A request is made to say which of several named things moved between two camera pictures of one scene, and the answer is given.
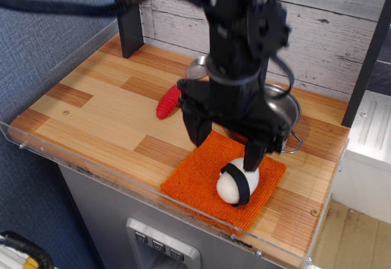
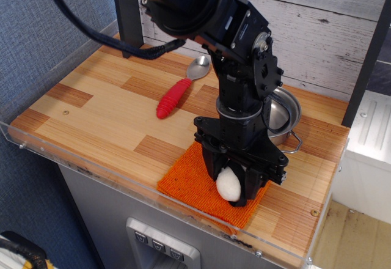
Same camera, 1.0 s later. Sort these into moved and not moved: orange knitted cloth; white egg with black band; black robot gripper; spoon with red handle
Moved: black robot gripper
Not moved: white egg with black band; spoon with red handle; orange knitted cloth
